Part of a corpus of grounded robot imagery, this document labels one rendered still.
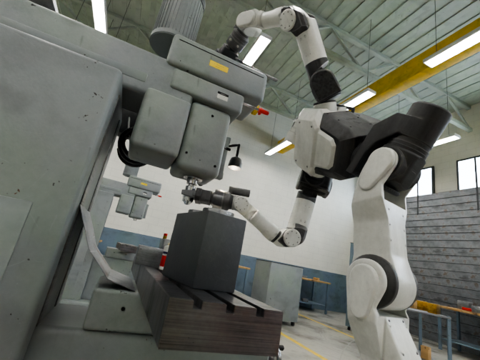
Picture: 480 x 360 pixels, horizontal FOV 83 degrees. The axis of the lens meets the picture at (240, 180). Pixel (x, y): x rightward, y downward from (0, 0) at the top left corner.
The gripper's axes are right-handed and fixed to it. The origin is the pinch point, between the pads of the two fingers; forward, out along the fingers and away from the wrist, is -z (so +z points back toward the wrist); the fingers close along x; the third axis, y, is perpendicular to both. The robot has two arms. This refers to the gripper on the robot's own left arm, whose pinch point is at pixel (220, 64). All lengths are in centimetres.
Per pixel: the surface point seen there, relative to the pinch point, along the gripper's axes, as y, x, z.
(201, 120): -37.4, -6.4, -11.6
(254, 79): -16.7, 11.5, 9.0
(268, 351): -127, -7, 4
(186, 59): -17.2, -19.8, -0.1
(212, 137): -43.3, -0.3, -13.4
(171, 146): -52, -16, -20
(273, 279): 45, 341, -306
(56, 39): -22, -64, -18
